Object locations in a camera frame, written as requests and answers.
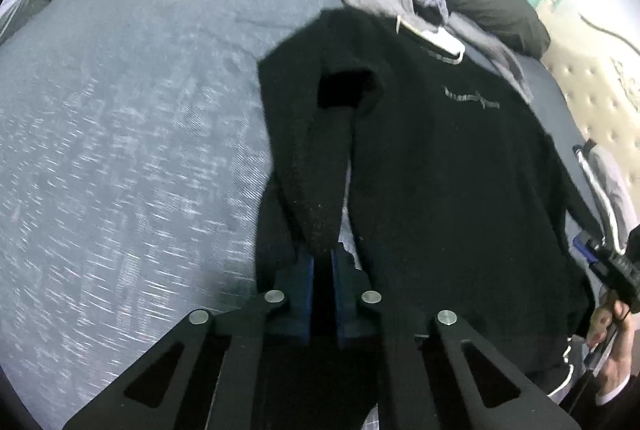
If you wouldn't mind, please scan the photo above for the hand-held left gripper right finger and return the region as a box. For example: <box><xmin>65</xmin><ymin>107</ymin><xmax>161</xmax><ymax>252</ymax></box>
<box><xmin>331</xmin><ymin>250</ymin><xmax>581</xmax><ymax>430</ymax></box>

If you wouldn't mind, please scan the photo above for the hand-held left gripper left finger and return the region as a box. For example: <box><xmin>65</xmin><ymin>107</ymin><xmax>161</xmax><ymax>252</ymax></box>
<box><xmin>62</xmin><ymin>255</ymin><xmax>316</xmax><ymax>430</ymax></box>

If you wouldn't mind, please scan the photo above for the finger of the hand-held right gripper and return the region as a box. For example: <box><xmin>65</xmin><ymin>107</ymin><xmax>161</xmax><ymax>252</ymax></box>
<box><xmin>573</xmin><ymin>231</ymin><xmax>600</xmax><ymax>265</ymax></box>

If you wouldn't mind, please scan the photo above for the black knit sweater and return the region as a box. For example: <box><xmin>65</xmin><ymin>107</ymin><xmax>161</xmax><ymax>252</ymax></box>
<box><xmin>254</xmin><ymin>7</ymin><xmax>603</xmax><ymax>430</ymax></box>

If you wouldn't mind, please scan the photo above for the person's right forearm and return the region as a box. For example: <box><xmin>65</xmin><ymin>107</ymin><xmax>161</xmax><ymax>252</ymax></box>
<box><xmin>595</xmin><ymin>380</ymin><xmax>640</xmax><ymax>430</ymax></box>

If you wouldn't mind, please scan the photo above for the person's right hand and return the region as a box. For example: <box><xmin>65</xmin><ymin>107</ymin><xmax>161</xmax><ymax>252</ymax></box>
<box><xmin>586</xmin><ymin>301</ymin><xmax>637</xmax><ymax>405</ymax></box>

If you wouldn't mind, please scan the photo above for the grey folded garment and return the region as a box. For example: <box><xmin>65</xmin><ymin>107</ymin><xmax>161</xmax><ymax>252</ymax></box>
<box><xmin>587</xmin><ymin>145</ymin><xmax>638</xmax><ymax>235</ymax></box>

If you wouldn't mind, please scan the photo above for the black folded garment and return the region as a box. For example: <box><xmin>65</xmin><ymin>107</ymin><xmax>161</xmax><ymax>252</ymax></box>
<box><xmin>572</xmin><ymin>140</ymin><xmax>626</xmax><ymax>255</ymax></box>

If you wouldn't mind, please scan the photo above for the cream tufted headboard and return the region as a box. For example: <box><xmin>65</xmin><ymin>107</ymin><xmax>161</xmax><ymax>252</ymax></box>
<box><xmin>537</xmin><ymin>0</ymin><xmax>640</xmax><ymax>231</ymax></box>

